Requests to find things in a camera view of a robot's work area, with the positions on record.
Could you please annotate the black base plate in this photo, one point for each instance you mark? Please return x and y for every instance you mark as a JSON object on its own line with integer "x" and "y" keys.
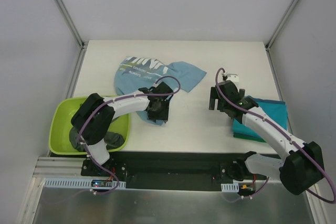
{"x": 171, "y": 171}

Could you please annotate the dark grey t-shirt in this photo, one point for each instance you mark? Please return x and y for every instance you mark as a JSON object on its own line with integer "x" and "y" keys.
{"x": 111, "y": 139}

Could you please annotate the white cable duct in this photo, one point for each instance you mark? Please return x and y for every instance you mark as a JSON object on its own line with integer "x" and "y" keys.
{"x": 230, "y": 188}
{"x": 71, "y": 183}

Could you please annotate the folded teal t-shirt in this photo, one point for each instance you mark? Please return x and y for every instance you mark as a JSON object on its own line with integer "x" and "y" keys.
{"x": 277, "y": 110}

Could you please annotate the aluminium frame post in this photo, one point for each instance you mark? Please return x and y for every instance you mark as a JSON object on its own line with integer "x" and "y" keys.
{"x": 70, "y": 23}
{"x": 285, "y": 17}

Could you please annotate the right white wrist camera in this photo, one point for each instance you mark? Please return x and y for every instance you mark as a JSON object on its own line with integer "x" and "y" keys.
{"x": 231, "y": 77}

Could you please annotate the right aluminium frame post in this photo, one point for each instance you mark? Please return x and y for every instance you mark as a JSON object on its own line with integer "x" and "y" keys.
{"x": 285, "y": 17}

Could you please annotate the right white cable duct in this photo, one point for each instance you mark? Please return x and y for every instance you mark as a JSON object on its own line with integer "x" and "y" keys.
{"x": 230, "y": 188}

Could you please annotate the left white cable duct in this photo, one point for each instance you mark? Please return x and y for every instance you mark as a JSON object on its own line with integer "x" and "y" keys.
{"x": 71, "y": 183}

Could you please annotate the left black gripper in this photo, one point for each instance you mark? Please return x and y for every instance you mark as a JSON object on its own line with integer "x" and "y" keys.
{"x": 159, "y": 114}

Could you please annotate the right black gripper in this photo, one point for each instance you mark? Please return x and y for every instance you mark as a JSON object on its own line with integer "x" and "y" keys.
{"x": 217, "y": 99}

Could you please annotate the light blue t-shirt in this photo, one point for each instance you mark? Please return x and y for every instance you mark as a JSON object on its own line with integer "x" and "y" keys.
{"x": 135, "y": 72}

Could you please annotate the left aluminium frame post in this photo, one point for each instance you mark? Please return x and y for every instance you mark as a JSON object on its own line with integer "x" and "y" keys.
{"x": 70, "y": 23}

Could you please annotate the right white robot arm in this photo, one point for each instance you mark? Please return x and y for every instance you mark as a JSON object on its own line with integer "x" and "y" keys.
{"x": 300, "y": 164}

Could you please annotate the green plastic basket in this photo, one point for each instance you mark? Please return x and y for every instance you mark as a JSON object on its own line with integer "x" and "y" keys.
{"x": 59, "y": 142}

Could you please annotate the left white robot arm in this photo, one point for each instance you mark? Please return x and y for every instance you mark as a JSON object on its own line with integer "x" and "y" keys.
{"x": 93, "y": 118}

